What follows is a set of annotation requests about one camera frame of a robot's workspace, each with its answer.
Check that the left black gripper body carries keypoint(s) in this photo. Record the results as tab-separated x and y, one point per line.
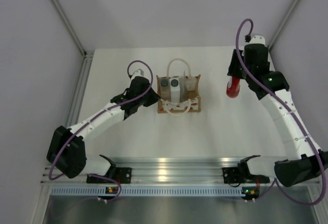
148	98

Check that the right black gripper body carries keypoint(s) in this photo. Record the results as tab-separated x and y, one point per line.
236	68

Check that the burlap watermelon print bag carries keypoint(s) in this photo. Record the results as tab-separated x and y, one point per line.
191	105

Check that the red bottle red cap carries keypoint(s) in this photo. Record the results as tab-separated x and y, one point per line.
233	87

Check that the clear plastic pouch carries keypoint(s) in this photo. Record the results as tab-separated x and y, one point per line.
187	84

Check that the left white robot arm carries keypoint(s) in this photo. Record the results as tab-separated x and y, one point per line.
68	148

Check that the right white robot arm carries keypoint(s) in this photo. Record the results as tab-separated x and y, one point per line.
273	91

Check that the clear bottle grey cap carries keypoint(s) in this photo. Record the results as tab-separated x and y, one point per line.
165	89

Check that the white bottle grey cap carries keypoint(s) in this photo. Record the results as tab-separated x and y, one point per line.
175	90

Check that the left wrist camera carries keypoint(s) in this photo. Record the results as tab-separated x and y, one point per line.
138	72

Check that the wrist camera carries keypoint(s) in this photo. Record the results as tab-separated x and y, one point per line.
257	39
138	72

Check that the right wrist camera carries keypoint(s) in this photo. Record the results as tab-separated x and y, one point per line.
257	39

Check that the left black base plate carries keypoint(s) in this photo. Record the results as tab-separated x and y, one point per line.
119	174

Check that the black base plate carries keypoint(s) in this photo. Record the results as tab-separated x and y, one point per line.
119	174
233	176

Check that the right aluminium frame post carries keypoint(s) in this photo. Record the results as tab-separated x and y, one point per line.
286	17

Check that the aluminium frame post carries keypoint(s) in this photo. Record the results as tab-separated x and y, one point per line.
286	17
83	70

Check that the aluminium mounting rail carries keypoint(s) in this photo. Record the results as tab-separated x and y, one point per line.
177	171

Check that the left aluminium frame post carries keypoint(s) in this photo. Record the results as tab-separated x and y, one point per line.
83	70

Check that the perforated cable duct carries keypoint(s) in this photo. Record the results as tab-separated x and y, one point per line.
221	191

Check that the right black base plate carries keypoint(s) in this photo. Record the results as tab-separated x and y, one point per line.
233	176

